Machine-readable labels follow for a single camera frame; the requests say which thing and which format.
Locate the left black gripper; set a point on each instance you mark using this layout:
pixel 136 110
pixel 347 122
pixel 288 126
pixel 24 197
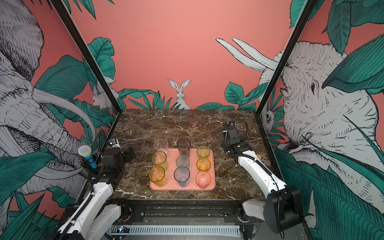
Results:
pixel 126 157

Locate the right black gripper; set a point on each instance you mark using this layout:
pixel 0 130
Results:
pixel 244 144

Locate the green short glass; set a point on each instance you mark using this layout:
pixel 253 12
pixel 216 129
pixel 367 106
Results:
pixel 203 151

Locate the yellow short glass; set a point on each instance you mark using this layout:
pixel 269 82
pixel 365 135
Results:
pixel 203 164

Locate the light green tall glass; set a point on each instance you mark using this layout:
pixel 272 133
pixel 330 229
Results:
pixel 159 159

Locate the amber tall glass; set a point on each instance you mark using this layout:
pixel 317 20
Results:
pixel 157 176

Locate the pink glass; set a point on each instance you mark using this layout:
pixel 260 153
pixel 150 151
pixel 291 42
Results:
pixel 203 179

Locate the clear glass tumbler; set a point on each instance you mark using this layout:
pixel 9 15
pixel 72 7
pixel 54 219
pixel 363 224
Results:
pixel 161 145

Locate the pink square tray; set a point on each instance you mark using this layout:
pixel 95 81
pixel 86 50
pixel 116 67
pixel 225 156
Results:
pixel 192 184

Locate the dark brown glass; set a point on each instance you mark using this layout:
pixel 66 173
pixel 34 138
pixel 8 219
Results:
pixel 184 147

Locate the teal wine glass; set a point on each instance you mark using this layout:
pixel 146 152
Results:
pixel 183 161

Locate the grey tall glass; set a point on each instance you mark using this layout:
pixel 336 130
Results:
pixel 182 175

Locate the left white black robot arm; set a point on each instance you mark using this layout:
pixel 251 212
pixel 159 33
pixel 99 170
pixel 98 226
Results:
pixel 94 217

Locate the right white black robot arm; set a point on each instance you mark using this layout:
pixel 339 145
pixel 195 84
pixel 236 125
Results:
pixel 267 183

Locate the blue yellow toy microphone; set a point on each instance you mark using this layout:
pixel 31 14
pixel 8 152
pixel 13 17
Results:
pixel 86 152

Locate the white ventilation grille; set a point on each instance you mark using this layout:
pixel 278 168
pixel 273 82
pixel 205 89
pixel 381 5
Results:
pixel 144 230

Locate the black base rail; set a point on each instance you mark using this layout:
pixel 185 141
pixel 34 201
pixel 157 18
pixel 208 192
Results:
pixel 232 211

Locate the right black frame post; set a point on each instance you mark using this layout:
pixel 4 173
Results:
pixel 297 31

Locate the black frame post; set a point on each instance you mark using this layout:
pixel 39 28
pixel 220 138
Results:
pixel 297 31
pixel 64 14

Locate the left black frame post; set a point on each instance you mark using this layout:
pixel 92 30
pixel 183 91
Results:
pixel 64 14

